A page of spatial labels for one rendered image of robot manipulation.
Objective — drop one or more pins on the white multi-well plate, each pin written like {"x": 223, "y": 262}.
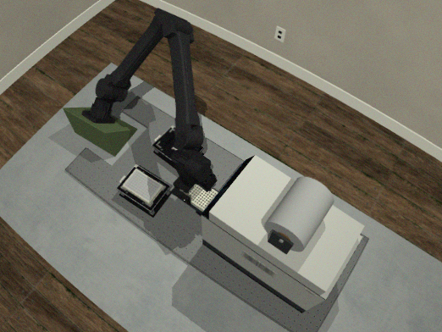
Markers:
{"x": 142, "y": 186}

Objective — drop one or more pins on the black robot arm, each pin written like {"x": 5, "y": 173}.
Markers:
{"x": 114, "y": 87}

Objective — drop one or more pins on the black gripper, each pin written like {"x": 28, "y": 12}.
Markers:
{"x": 176, "y": 191}

